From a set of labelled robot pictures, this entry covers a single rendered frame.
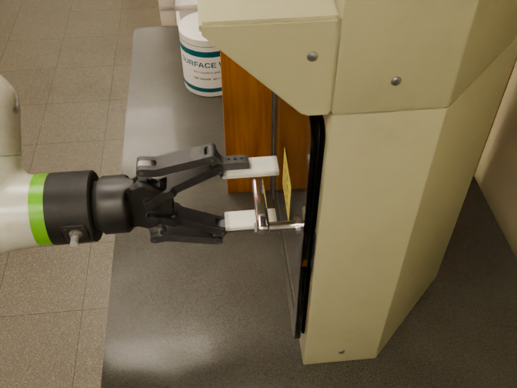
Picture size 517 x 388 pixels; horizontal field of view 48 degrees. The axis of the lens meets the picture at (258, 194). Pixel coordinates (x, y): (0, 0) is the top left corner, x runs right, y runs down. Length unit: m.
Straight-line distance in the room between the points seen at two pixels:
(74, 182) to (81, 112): 2.23
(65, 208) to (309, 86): 0.35
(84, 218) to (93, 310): 1.44
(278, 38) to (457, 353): 0.62
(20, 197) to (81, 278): 1.52
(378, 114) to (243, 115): 0.48
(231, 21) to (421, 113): 0.20
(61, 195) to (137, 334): 0.31
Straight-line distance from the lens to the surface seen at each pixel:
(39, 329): 2.17
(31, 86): 3.23
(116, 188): 0.74
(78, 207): 0.73
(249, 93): 0.98
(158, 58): 1.51
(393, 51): 0.52
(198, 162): 0.70
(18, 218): 0.75
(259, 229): 0.71
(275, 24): 0.48
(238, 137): 1.03
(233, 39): 0.49
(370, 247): 0.70
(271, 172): 0.71
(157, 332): 0.95
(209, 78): 1.33
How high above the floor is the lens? 1.75
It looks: 46 degrees down
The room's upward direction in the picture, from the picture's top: straight up
